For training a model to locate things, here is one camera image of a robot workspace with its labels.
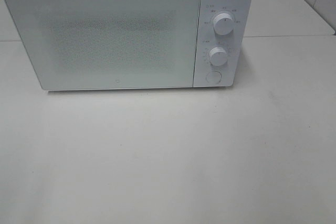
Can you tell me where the round white door button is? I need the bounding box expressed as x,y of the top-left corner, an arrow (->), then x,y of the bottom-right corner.
206,71 -> 222,84

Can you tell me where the white microwave knob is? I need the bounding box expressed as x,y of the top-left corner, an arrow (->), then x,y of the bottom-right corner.
208,47 -> 228,67
213,12 -> 235,36

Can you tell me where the white microwave door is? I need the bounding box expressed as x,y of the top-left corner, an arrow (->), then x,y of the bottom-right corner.
5,0 -> 200,91

